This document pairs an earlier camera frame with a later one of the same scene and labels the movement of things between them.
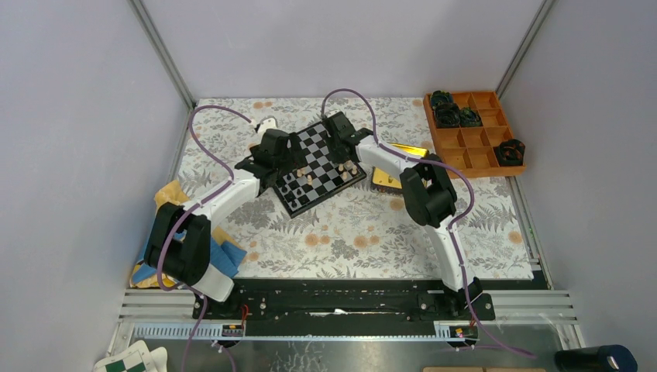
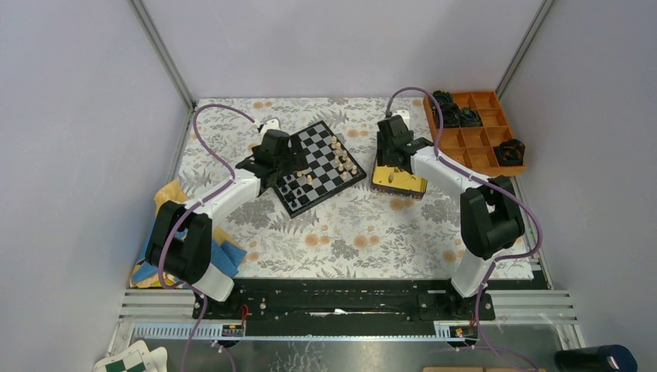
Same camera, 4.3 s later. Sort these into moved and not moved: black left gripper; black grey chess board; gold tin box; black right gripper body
Moved: black right gripper body
Not moved: black left gripper; black grey chess board; gold tin box
